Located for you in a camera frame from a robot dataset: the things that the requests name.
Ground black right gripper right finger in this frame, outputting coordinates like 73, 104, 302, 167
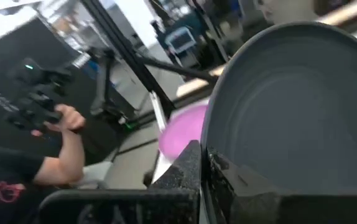
207, 147, 357, 224

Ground silver aluminium extrusion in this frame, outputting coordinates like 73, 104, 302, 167
149, 91, 175, 184

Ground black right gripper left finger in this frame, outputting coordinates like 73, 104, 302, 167
149, 139, 203, 224

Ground person's hand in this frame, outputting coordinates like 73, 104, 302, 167
30, 103, 86, 135

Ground dark grey plate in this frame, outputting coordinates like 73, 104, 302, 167
200, 21, 357, 224

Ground person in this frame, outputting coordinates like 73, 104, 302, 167
0, 103, 88, 224

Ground black metal rig frame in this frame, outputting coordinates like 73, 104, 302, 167
80, 0, 220, 121

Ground white framed monitor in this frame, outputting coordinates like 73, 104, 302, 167
165, 27, 197, 55

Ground large lavender plate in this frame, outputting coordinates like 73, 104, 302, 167
157, 103, 210, 163

